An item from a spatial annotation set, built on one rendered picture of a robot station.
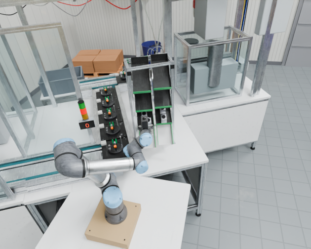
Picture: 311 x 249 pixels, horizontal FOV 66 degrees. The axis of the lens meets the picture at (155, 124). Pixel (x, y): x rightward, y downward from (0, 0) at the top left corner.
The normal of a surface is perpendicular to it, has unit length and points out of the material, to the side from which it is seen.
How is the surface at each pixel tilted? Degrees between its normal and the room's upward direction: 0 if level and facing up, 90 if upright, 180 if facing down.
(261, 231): 0
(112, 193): 12
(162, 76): 25
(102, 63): 90
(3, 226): 90
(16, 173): 0
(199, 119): 90
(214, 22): 90
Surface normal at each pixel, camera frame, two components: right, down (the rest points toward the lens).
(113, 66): -0.10, 0.61
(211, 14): 0.25, 0.58
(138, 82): -0.02, -0.46
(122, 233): 0.00, -0.76
